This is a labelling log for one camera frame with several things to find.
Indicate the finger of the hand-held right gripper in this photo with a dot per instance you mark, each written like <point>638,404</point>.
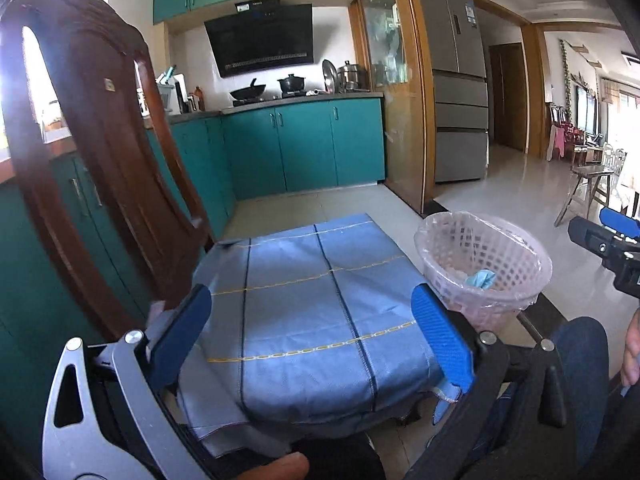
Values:
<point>600,242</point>
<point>617,220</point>

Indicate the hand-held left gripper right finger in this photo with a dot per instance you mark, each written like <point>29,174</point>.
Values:
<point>442,332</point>

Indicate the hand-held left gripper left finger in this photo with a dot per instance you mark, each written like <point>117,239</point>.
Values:
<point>180,330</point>

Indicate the pink plastic wastebasket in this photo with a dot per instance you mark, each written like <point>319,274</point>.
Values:
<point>500,305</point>

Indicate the blue face mask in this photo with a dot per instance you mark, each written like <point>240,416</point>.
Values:
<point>481,280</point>

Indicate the person's right hand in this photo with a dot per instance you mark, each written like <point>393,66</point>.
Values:
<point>631,350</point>

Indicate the tall wooden stool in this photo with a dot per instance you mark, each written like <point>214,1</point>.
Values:
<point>592,172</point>

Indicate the person's leg in jeans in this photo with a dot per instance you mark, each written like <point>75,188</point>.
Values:
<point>580,360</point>

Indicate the pink hanging cloth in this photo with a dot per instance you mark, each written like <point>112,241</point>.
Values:
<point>556,142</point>

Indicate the green vine garland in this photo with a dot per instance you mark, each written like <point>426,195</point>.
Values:
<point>566,80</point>

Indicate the brown wooden door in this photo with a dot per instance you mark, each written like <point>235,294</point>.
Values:
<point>507,100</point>

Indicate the silver refrigerator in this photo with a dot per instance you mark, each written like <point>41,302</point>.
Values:
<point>460,135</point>

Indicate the carved wooden chair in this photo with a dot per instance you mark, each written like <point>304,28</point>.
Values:
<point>100,160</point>

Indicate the wooden framed glass door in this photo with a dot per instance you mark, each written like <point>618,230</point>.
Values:
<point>395,135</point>

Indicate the brown bottle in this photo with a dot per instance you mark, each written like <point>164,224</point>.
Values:
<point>198,100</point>

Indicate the white knife holder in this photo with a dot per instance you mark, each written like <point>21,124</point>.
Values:
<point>179,92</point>

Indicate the black wok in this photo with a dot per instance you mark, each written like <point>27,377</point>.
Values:
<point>247,92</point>

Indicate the gas stove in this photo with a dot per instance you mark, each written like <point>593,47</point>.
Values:
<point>270,98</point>

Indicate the black cooking pot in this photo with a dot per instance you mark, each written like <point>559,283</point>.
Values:
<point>291,86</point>

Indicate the steel stock pot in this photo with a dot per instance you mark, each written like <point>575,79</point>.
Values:
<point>352,80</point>

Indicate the steel pot lid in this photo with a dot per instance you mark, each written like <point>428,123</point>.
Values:
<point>329,76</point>

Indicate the black range hood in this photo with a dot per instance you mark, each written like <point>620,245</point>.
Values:
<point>260,40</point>

